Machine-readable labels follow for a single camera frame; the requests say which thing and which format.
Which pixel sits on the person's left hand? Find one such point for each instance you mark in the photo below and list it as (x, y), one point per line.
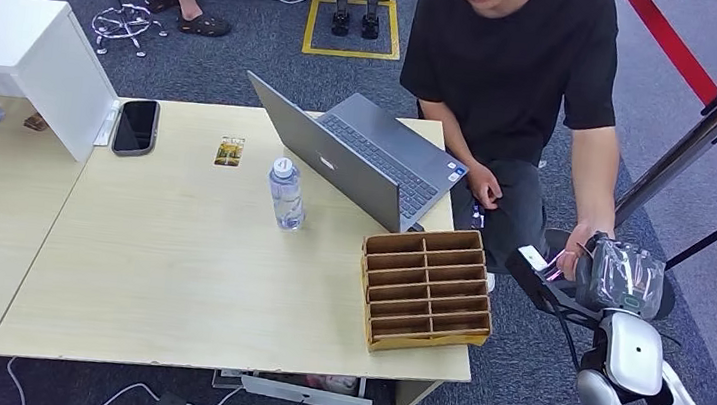
(573, 250)

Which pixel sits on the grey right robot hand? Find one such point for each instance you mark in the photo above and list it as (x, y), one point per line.
(546, 290)

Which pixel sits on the person's right hand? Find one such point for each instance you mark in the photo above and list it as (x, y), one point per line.
(485, 188)

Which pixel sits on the person's right forearm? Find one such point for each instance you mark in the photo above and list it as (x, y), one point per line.
(449, 134)

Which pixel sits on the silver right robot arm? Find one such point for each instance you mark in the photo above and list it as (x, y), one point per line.
(634, 363)

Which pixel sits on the person's left forearm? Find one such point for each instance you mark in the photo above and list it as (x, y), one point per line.
(594, 179)

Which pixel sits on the wooden card organizer box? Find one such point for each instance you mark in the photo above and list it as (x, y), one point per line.
(428, 295)

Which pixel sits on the clear plastic wrist cover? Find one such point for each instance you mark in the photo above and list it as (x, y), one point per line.
(624, 275)

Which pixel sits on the grey laptop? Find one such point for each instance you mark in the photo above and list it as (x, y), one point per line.
(336, 159)

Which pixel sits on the wooden desk leg panel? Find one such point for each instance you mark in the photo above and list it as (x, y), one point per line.
(414, 397)

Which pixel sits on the clear plastic water bottle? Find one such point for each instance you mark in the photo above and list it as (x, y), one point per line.
(285, 200)

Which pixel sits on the yellow floor tape square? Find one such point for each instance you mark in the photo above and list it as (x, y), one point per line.
(309, 22)

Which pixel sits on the white under-desk tray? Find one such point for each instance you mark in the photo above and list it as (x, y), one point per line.
(305, 395)

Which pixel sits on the black sandal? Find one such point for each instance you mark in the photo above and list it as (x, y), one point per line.
(161, 0)
(204, 25)

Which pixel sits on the black smartphone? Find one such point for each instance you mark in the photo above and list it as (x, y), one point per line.
(136, 127)

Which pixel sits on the white paper sheets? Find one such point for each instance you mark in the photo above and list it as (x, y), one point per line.
(107, 124)

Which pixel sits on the star-shaped chair base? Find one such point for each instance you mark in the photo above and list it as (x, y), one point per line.
(125, 23)

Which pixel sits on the small brown object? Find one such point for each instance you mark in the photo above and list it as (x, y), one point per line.
(36, 122)

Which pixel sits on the white desk shelf box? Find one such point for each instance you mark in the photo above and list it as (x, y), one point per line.
(29, 40)

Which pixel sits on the silver black stanchion post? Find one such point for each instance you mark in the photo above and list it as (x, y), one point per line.
(690, 152)

